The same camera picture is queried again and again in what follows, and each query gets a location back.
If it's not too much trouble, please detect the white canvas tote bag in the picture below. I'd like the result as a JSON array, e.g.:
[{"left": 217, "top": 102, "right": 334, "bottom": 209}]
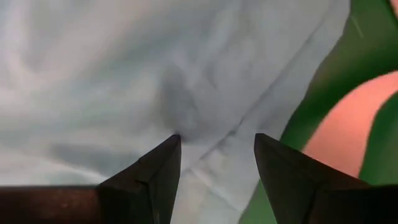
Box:
[{"left": 303, "top": 71, "right": 398, "bottom": 179}]

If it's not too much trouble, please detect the light blue garment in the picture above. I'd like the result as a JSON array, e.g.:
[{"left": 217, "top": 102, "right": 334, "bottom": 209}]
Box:
[{"left": 0, "top": 0, "right": 351, "bottom": 224}]

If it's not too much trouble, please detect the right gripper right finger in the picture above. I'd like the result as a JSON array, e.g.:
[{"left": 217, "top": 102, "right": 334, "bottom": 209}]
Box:
[{"left": 254, "top": 133, "right": 371, "bottom": 224}]

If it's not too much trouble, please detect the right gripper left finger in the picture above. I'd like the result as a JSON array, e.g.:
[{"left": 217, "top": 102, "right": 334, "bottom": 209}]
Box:
[{"left": 96, "top": 134, "right": 182, "bottom": 224}]

